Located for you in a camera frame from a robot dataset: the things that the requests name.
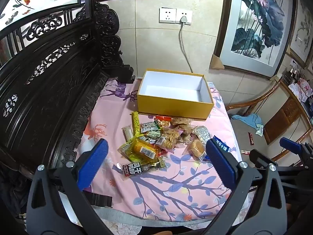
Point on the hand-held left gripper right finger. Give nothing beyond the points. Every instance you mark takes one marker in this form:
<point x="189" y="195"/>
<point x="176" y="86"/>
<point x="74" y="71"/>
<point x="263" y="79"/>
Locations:
<point x="221" y="161"/>

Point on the red white snack packet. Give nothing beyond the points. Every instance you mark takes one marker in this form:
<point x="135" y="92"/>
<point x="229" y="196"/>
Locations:
<point x="245" y="152"/>

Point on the cardboard corner protector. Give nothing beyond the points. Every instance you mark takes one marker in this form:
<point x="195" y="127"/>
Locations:
<point x="217" y="62"/>

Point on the silver grey snack packet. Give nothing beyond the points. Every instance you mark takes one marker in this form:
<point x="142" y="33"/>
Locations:
<point x="149" y="126"/>

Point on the long yellow snack packet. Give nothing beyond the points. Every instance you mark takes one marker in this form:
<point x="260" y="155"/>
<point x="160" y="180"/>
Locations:
<point x="135" y="124"/>

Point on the yellow cake packet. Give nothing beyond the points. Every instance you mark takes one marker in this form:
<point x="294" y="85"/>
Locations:
<point x="141" y="149"/>

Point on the dark red snack bar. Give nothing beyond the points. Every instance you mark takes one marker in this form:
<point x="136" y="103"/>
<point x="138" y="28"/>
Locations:
<point x="251" y="138"/>

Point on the blue cloth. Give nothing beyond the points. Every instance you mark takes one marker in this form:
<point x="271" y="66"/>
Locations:
<point x="249" y="120"/>

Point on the yellow cardboard box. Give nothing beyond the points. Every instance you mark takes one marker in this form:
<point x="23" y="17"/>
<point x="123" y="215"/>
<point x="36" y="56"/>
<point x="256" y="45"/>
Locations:
<point x="171" y="105"/>

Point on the carved dark wood bench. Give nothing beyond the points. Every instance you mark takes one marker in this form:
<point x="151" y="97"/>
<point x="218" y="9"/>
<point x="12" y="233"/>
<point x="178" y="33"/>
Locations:
<point x="49" y="90"/>

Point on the round pastry packet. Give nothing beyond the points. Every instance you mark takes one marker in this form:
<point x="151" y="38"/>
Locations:
<point x="195" y="148"/>

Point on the framed lotus painting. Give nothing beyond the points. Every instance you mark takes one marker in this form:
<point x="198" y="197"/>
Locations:
<point x="256" y="22"/>

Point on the framed ink painting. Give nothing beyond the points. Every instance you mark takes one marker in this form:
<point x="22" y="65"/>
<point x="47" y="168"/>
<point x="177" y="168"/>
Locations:
<point x="304" y="29"/>

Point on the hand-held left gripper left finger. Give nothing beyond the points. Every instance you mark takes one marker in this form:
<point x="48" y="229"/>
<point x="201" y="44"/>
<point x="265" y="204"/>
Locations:
<point x="94" y="161"/>

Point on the white snack bar packet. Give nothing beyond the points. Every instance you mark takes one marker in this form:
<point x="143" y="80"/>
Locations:
<point x="127" y="132"/>

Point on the blue snack packet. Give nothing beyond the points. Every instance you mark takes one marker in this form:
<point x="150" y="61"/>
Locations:
<point x="220" y="145"/>

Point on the clear cracker bag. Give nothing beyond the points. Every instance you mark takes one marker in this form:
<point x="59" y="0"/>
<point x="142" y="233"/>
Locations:
<point x="171" y="138"/>

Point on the clear printed candy packet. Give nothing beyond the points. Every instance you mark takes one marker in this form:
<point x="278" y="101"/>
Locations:
<point x="203" y="133"/>

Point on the black snack packet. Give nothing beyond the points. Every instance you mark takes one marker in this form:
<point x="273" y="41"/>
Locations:
<point x="137" y="169"/>

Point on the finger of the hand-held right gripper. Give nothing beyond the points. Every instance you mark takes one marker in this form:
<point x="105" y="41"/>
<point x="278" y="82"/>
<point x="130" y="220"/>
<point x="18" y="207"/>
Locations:
<point x="291" y="145"/>
<point x="259" y="158"/>

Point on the pink printed tablecloth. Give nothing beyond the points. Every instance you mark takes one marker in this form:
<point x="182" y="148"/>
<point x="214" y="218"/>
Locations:
<point x="195" y="195"/>

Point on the red peanut packet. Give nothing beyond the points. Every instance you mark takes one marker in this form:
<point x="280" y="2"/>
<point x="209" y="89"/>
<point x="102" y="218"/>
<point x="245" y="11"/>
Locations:
<point x="162" y="119"/>

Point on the wooden chair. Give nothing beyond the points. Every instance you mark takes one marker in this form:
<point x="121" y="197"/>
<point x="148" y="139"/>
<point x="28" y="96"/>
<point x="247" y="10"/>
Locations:
<point x="286" y="117"/>

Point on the pink white plastic bag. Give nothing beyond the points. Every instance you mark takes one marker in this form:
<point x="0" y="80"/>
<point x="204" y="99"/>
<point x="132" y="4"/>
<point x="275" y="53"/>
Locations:
<point x="300" y="88"/>

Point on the small green white packet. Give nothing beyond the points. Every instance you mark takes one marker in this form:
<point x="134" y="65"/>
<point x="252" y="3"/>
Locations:
<point x="259" y="129"/>

